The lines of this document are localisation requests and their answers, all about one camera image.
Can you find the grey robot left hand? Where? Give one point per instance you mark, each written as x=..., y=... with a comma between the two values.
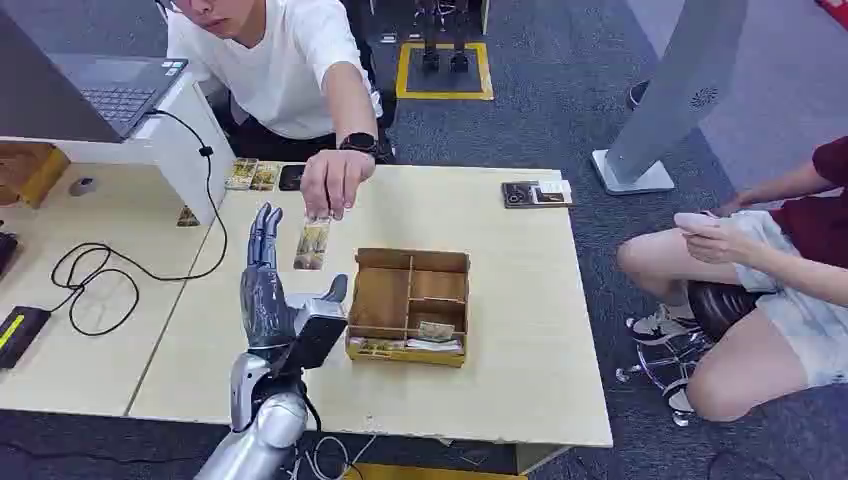
x=265, y=305

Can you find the person's right hand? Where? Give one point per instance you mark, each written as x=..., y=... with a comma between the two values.
x=334, y=179

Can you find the picture card with brown print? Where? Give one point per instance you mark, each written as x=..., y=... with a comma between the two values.
x=311, y=245

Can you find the black card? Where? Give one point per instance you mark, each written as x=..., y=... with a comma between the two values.
x=291, y=177

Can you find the black wrist watch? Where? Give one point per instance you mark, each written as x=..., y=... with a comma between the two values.
x=360, y=142

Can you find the yellow-brown picture card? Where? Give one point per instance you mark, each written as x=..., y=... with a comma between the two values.
x=265, y=177

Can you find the small dark picture card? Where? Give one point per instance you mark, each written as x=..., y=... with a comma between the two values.
x=188, y=217

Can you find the stack of yellow picture cards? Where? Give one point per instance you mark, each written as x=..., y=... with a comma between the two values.
x=374, y=345

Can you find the wooden box with compartments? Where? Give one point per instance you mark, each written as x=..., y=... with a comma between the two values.
x=384, y=298

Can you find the person in white shirt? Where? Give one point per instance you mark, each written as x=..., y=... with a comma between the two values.
x=278, y=66

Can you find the white laptop stand box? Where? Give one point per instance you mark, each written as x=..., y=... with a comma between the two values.
x=179, y=146

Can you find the small card with grey print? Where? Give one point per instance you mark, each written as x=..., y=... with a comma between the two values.
x=435, y=330

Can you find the stack of white cards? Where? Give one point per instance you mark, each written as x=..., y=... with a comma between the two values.
x=434, y=344

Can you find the black robot legs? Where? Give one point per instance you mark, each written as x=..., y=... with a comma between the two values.
x=440, y=40

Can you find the white cards with print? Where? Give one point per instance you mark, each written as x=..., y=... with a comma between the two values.
x=551, y=191

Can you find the grey computer mouse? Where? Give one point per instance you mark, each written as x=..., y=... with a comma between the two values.
x=82, y=186

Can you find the yellow board under desk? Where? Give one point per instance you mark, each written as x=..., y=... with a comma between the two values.
x=430, y=473

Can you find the black device with yellow stripe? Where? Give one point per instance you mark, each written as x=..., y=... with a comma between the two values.
x=18, y=334

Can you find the black object at desk edge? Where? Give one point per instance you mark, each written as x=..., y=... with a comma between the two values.
x=6, y=252

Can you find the grey laptop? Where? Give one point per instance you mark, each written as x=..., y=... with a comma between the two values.
x=79, y=93

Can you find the wooden yellow-edged box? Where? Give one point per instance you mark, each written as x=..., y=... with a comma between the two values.
x=30, y=173

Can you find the black shoe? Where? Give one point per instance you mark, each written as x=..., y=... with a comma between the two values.
x=637, y=94

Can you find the grey floor stand pillar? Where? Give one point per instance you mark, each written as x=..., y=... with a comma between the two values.
x=669, y=86

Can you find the white sneaker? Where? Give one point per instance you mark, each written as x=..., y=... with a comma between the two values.
x=662, y=324

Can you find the chrome stool base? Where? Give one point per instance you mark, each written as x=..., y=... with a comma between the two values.
x=669, y=371

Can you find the dark brown stool seat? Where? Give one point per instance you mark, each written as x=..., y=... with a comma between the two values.
x=719, y=308

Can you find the seated person in red shirt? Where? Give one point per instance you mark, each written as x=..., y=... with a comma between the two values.
x=782, y=298

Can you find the red mat corner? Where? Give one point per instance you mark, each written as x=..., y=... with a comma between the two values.
x=836, y=10

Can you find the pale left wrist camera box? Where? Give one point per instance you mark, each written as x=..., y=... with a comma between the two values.
x=321, y=331

